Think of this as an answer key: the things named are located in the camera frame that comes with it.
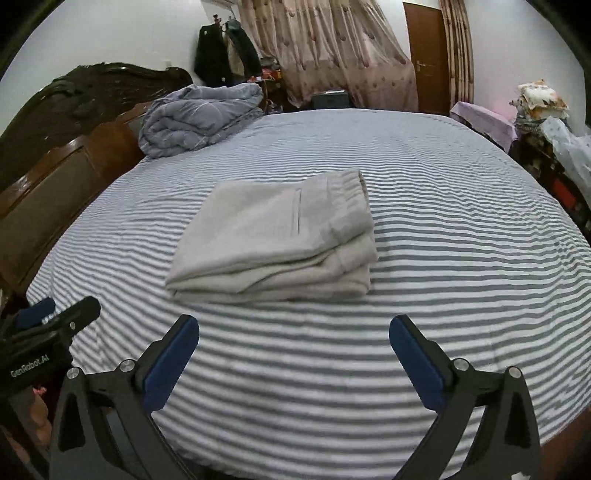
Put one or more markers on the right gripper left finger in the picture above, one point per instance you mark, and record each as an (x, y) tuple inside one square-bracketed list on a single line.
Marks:
[(103, 426)]

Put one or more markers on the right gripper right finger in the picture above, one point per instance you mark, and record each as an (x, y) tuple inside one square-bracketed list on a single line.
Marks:
[(507, 443)]

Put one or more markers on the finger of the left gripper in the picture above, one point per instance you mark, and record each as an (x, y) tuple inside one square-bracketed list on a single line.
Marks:
[(68, 322), (32, 316)]

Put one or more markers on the grey sweatpants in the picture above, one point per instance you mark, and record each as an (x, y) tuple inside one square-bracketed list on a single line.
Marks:
[(258, 242)]

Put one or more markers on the dark wooden headboard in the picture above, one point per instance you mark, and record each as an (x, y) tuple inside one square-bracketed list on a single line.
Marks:
[(65, 146)]

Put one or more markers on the grey white striped bed sheet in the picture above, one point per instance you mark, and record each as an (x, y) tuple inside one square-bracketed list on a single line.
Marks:
[(471, 248)]

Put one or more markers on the grey blue folded duvet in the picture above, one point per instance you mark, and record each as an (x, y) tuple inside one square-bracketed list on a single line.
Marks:
[(195, 117)]

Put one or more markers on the white dotted plastic bag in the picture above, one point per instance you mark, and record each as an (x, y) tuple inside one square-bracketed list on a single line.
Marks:
[(572, 152)]

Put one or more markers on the dark hanging coats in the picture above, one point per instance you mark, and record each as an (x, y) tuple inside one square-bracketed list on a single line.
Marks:
[(211, 61)]

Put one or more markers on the floral pillow stack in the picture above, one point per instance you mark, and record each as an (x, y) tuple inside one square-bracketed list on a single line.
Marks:
[(537, 101)]

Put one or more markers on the dark box by curtain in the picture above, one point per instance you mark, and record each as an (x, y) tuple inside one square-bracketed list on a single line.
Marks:
[(332, 99)]

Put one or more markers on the pink patterned curtain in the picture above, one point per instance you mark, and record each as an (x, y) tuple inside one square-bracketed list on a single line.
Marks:
[(334, 45)]

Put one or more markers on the striped beige side curtain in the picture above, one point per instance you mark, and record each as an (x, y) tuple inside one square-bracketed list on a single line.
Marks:
[(459, 50)]

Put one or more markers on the brown wooden door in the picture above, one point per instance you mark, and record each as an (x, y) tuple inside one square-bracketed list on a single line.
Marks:
[(428, 47)]

